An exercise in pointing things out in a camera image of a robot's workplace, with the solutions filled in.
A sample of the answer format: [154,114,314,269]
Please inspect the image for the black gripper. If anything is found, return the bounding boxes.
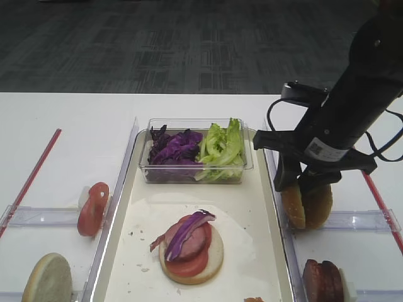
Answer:
[253,106,377,193]

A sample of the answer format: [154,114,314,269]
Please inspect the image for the sesame bun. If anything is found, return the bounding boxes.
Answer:
[281,183,306,229]
[302,184,332,230]

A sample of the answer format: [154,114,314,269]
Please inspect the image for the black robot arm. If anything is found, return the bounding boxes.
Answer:
[253,1,402,193]

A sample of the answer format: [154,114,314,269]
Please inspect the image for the green lettuce leaves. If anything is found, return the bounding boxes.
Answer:
[195,118,244,183]

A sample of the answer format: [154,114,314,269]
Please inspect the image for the front meat patty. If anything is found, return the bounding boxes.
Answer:
[303,259,326,302]

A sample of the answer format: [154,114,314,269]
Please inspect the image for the meat patty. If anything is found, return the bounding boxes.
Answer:
[303,259,326,302]
[321,260,344,302]

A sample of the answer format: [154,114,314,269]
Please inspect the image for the rear meat patty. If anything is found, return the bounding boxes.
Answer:
[321,260,344,302]

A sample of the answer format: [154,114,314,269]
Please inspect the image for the white holder behind patties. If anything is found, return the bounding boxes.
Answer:
[339,268,358,302]

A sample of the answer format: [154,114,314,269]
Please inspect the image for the tomato slice on bun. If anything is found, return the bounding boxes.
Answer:
[163,249,208,277]

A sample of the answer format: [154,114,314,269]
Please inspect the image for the rear tomato slice upright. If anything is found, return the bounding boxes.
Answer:
[89,182,110,207]

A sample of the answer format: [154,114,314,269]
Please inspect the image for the tomato slice upright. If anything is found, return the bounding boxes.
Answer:
[89,182,110,207]
[77,197,107,237]

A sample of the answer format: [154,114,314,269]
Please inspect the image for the front tomato slice upright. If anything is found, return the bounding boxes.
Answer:
[77,197,107,237]

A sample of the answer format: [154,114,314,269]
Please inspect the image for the white holder behind tomato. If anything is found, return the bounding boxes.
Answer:
[77,186,90,210]

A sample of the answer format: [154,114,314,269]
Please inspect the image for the right clear acrylic divider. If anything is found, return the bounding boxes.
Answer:
[261,117,308,302]

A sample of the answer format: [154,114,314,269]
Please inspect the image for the clear acrylic divider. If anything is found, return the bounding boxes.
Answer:
[76,119,139,301]
[261,117,308,302]

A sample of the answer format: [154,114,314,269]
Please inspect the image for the right clear acrylic crossbar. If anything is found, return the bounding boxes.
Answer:
[321,210,402,232]

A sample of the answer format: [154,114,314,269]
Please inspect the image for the clear acrylic crossbar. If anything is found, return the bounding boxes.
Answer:
[1,205,80,227]
[321,210,402,232]

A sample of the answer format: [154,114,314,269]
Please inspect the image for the white metal tray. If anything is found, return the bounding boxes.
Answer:
[82,131,293,301]

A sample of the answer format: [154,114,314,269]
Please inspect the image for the purple cabbage strip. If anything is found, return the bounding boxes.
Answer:
[164,210,216,262]

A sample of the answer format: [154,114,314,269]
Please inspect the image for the right red tape strip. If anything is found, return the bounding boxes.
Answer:
[362,172,403,253]

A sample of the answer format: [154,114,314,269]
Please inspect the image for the red tape strip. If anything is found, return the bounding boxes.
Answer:
[362,172,403,253]
[0,128,62,237]

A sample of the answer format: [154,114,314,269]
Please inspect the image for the bottom bun on tray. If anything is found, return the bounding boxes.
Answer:
[159,226,224,285]

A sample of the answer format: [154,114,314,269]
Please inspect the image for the ham slice on bun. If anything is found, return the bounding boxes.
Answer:
[150,221,211,261]

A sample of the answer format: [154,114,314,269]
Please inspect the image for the purple cabbage leaves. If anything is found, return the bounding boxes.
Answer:
[146,125,203,183]

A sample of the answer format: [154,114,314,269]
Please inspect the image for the clear plastic salad container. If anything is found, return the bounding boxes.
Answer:
[139,118,253,184]

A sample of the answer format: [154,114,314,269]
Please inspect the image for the left clear acrylic divider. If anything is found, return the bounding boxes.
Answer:
[76,119,139,301]

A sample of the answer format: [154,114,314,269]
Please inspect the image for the left red tape strip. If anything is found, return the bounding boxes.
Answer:
[0,128,62,237]

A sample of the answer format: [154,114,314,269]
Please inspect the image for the bun bottom upright left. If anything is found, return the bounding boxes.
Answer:
[21,252,72,302]

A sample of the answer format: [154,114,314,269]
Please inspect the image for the left clear acrylic crossbar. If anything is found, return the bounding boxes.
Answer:
[1,205,80,227]

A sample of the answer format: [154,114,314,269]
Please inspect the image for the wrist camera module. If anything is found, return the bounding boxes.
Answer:
[281,81,329,108]

